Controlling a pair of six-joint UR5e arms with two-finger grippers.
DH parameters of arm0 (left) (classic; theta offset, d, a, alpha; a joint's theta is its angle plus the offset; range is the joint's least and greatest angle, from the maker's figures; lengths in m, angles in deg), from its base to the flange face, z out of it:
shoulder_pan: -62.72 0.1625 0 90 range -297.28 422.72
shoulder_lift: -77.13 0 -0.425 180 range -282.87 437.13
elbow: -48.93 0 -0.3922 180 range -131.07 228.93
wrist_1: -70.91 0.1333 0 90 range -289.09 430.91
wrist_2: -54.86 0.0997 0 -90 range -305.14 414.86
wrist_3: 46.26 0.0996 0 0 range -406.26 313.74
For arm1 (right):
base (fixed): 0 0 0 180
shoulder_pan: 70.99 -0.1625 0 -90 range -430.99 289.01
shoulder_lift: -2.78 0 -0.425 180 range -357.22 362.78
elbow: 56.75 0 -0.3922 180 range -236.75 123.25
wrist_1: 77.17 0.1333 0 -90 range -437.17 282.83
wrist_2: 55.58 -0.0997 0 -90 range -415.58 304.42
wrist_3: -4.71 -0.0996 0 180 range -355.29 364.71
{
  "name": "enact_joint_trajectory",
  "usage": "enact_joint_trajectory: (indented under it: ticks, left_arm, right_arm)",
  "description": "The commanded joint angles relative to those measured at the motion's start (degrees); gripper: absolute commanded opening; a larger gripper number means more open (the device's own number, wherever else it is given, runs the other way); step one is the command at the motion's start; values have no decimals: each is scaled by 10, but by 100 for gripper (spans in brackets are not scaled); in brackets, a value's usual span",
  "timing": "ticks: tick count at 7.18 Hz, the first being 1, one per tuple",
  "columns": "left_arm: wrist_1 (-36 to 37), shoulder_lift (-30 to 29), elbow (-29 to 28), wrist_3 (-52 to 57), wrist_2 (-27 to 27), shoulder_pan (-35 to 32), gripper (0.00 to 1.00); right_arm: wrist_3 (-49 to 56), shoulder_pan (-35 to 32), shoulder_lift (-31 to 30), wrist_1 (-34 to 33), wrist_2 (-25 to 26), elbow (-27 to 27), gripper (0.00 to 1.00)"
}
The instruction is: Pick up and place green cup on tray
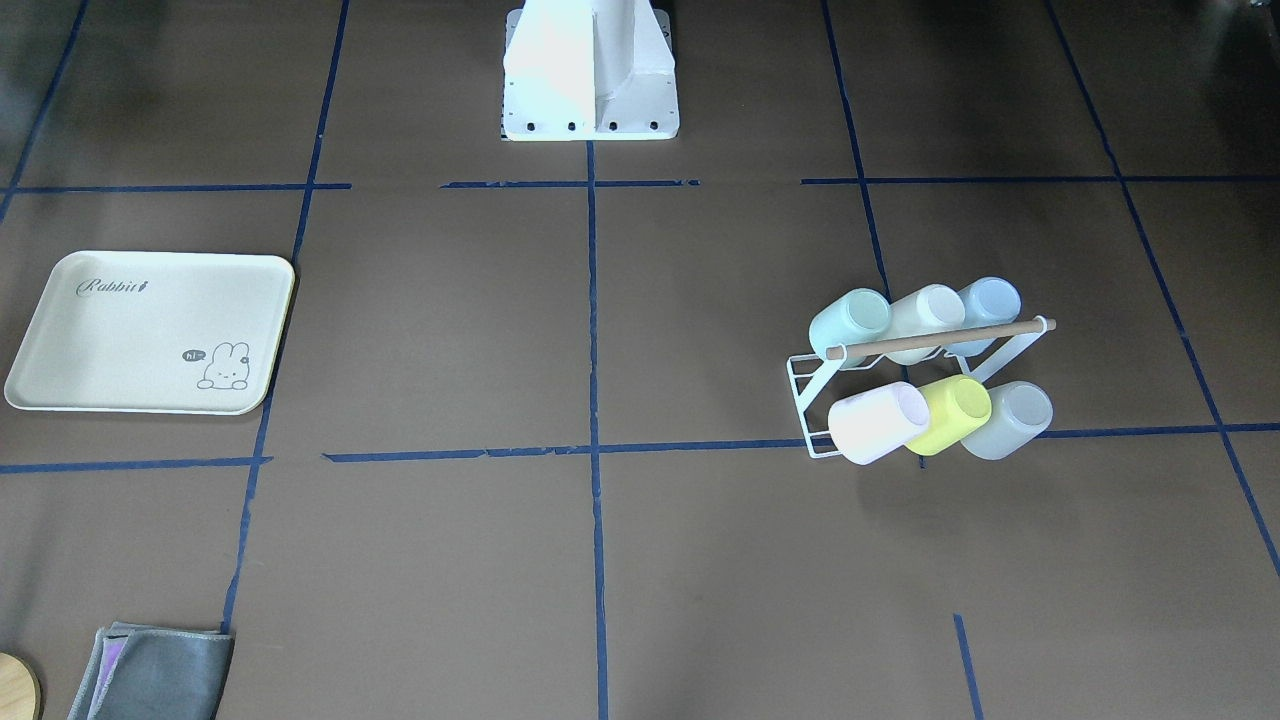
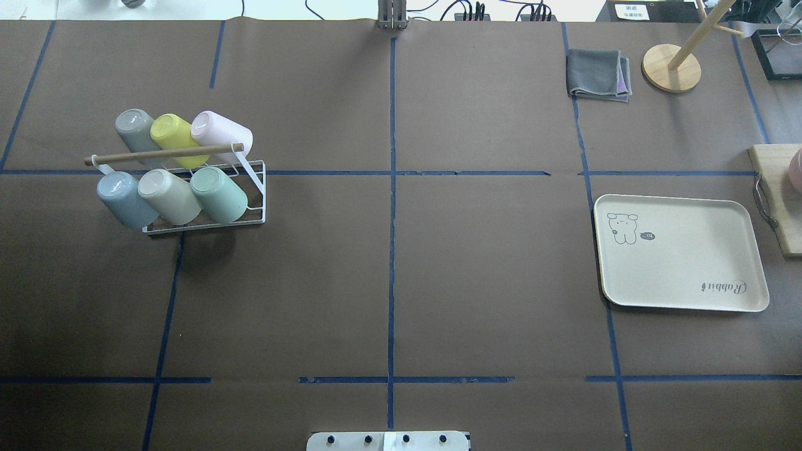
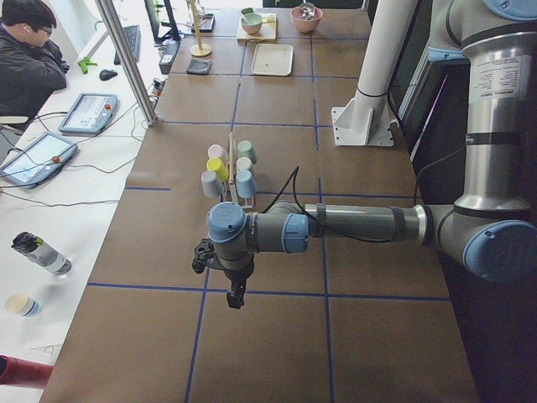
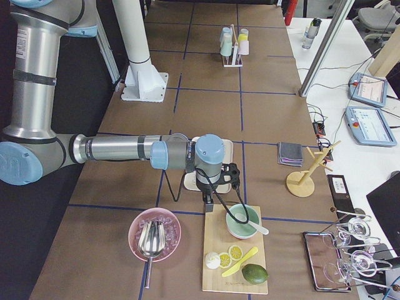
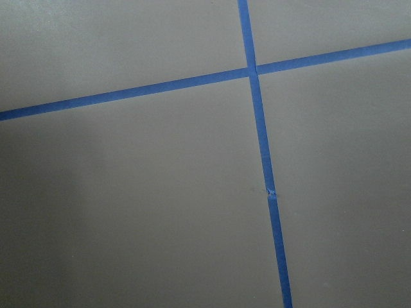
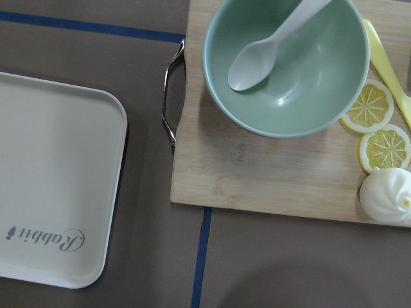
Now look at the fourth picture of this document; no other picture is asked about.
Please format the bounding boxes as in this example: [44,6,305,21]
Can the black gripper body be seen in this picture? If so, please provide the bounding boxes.
[196,181,218,204]

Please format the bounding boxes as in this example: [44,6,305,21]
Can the green plastic cup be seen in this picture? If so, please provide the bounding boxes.
[220,41,233,57]

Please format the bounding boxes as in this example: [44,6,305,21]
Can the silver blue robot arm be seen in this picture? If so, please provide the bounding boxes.
[1,1,225,212]

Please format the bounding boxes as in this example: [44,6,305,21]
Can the beige rabbit tray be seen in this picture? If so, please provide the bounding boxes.
[184,139,234,194]

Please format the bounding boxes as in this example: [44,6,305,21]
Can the metallic rectangular tray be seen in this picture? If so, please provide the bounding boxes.
[302,231,351,293]

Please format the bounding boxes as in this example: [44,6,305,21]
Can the pink plastic cup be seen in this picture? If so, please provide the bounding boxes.
[237,40,249,56]

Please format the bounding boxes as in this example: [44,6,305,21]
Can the white plastic cup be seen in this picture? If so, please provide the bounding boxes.
[220,32,232,44]

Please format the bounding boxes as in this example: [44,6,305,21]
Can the yellow plastic cup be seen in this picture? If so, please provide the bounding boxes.
[237,33,248,43]

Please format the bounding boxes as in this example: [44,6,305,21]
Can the blue plastic cup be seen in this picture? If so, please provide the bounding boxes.
[221,27,231,34]

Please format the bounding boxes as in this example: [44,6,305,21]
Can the grey plastic cup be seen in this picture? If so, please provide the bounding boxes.
[240,28,249,36]

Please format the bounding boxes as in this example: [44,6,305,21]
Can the white ceramic spoon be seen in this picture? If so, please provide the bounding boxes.
[234,213,269,235]

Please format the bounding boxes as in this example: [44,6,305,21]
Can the green ceramic bowl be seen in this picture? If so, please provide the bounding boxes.
[225,203,261,240]

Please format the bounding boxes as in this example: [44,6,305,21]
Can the pink ice bowl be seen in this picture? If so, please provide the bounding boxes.
[128,207,181,262]

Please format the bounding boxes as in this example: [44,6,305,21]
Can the wooden cutting board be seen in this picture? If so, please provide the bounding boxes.
[202,204,268,295]

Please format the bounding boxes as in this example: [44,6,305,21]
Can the lemon slice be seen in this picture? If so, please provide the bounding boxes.
[227,245,244,261]
[219,252,232,269]

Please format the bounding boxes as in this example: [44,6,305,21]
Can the white lemon end piece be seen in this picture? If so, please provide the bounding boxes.
[204,252,221,269]

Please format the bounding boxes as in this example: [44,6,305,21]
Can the metal ice scoop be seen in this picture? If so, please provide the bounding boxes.
[138,221,166,289]

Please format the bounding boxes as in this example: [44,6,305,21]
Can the yellow plastic knife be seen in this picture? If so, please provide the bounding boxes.
[221,246,259,278]

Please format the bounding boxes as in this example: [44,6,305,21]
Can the green avocado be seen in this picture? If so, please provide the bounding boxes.
[241,264,269,284]

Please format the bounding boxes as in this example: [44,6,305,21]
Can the grey folded cloth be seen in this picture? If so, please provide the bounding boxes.
[277,142,303,167]

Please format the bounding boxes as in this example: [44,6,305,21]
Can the wooden mug tree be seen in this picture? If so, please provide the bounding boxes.
[286,141,341,198]

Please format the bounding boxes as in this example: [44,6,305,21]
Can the small electronics board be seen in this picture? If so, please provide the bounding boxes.
[312,121,326,137]

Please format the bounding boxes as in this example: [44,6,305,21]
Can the black box with label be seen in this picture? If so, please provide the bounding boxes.
[327,174,354,213]

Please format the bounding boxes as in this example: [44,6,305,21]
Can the lower teach pendant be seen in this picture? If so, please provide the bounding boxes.
[345,106,397,147]

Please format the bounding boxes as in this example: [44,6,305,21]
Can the teach pendant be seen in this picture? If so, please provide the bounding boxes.
[345,106,397,147]
[349,72,388,108]

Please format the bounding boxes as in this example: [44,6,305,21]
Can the black laptop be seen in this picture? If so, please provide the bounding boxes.
[366,175,399,255]

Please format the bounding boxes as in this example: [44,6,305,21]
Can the upper teach pendant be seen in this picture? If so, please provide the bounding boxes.
[349,72,388,108]

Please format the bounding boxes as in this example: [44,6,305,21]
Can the clear water bottle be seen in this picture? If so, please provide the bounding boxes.
[302,18,322,49]

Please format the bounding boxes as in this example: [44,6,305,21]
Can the red fire extinguisher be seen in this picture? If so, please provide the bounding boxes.
[284,0,298,26]

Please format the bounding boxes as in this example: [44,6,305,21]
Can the grey office chair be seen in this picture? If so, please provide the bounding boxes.
[352,1,399,41]

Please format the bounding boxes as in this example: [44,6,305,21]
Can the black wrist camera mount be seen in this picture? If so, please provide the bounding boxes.
[220,162,240,189]

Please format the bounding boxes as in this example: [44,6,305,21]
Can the white camera pole stand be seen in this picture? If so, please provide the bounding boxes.
[112,0,169,103]

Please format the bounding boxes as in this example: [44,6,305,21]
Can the white wire cup rack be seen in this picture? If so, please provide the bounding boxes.
[220,24,243,68]

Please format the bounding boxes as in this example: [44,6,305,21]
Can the wire glass rack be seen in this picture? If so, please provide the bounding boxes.
[323,207,393,289]

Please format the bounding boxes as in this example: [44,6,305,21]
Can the aluminium frame post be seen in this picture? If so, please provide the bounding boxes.
[299,0,354,98]

